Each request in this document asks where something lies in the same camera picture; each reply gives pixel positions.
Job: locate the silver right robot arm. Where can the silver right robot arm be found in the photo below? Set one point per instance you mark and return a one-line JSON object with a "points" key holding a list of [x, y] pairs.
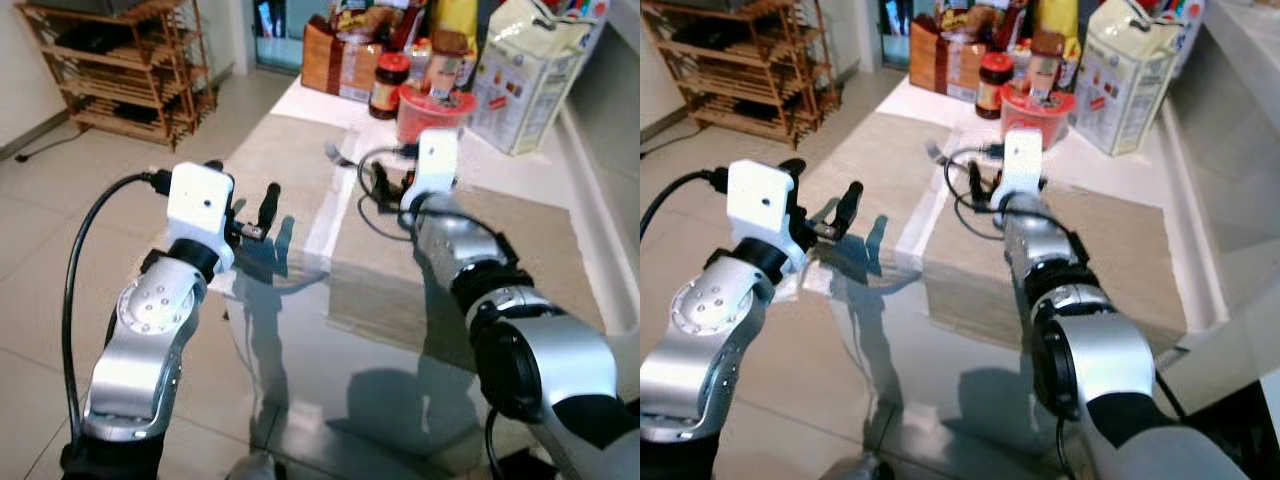
{"points": [[1110, 360], [550, 360]]}

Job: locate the yellow snack bag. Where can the yellow snack bag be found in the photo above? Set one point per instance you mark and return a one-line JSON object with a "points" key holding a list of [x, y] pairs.
{"points": [[455, 22], [1058, 22]]}

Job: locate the grey robot foot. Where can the grey robot foot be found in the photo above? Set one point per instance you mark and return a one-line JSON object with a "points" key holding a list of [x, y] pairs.
{"points": [[872, 468]]}

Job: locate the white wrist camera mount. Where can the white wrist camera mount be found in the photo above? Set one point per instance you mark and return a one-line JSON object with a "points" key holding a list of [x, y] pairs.
{"points": [[200, 205], [438, 160], [1023, 160], [760, 205]]}

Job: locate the red plastic tub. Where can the red plastic tub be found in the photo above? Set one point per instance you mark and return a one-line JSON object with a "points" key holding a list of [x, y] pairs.
{"points": [[420, 115], [1056, 115]]}

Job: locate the dark glass door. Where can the dark glass door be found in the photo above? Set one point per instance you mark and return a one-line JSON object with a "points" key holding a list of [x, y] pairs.
{"points": [[900, 30], [285, 30]]}

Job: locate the small white labelled bottle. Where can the small white labelled bottle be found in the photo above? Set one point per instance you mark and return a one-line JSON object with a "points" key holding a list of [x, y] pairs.
{"points": [[1020, 62], [420, 62]]}

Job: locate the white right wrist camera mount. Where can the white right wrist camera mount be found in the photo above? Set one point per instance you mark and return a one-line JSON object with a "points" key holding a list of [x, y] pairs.
{"points": [[438, 160], [1023, 160]]}

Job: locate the clear bag of bread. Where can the clear bag of bread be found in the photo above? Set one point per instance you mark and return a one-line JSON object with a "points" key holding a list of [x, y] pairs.
{"points": [[375, 22], [975, 22]]}

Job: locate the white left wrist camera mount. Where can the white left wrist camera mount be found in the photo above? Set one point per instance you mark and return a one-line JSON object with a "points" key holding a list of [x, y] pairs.
{"points": [[760, 205], [200, 205]]}

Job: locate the metal fork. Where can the metal fork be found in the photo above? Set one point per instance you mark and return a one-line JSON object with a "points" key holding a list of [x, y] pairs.
{"points": [[937, 152], [338, 155]]}

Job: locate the dark jar with red lid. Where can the dark jar with red lid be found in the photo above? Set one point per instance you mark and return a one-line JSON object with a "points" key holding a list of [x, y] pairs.
{"points": [[388, 90], [995, 90]]}

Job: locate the large white printed carton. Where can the large white printed carton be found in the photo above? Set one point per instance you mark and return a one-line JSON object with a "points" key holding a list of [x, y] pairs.
{"points": [[1130, 80], [530, 80]]}

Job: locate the orange bread bag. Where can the orange bread bag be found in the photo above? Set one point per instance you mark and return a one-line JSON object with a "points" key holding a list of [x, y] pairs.
{"points": [[335, 60], [940, 60]]}

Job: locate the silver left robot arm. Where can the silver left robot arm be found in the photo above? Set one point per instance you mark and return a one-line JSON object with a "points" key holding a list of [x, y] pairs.
{"points": [[700, 340], [140, 340]]}

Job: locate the wooden slatted shelf rack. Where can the wooden slatted shelf rack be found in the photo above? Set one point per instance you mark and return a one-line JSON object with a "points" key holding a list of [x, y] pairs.
{"points": [[120, 97], [740, 92]]}

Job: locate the beige woven placemat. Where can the beige woven placemat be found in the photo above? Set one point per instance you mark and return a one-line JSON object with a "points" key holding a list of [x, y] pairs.
{"points": [[890, 150], [285, 160], [1110, 240], [540, 240]]}

